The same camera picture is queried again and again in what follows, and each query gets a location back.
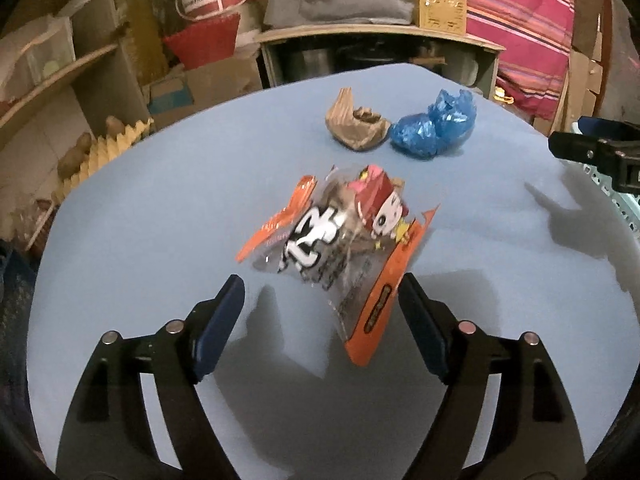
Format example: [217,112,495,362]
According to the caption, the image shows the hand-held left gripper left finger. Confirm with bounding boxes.
[55,274,247,480]

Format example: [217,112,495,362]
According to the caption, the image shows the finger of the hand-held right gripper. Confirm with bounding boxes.
[548,131,640,193]
[578,116,640,139]

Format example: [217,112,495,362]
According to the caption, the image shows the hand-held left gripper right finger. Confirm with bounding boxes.
[397,272,587,480]

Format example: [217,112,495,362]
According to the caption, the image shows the orange clear snack wrapper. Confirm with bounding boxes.
[236,162,442,367]

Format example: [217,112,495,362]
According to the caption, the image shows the brown cardboard sheets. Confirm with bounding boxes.
[532,0,613,133]

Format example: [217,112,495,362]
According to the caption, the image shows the pink striped cloth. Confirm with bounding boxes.
[412,0,576,121]

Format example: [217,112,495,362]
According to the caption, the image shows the blue plastic bag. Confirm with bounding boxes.
[389,88,478,161]

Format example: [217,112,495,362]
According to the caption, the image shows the yellow utensil basket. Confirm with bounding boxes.
[414,0,468,31]

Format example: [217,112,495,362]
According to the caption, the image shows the brown crumpled paper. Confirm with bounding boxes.
[325,87,392,152]

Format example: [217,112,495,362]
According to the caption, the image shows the yellow egg carton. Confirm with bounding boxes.
[52,117,156,203]

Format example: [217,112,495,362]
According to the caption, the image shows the large potato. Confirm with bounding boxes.
[57,132,94,178]

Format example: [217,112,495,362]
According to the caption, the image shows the cardboard box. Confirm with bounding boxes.
[145,62,263,128]

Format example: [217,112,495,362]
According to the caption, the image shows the low wooden cabinet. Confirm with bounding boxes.
[255,22,507,101]

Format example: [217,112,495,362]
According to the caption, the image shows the wooden shelf unit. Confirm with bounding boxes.
[0,0,151,161]

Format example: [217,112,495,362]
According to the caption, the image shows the steel pot in cabinet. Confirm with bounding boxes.
[287,47,333,78]

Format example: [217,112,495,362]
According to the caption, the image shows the red plastic basket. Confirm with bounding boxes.
[162,12,242,70]

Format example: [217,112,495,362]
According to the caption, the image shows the yellow oil bottle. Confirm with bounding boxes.
[120,0,168,83]

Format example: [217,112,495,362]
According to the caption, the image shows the clear plastic container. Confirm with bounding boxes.
[0,15,76,103]

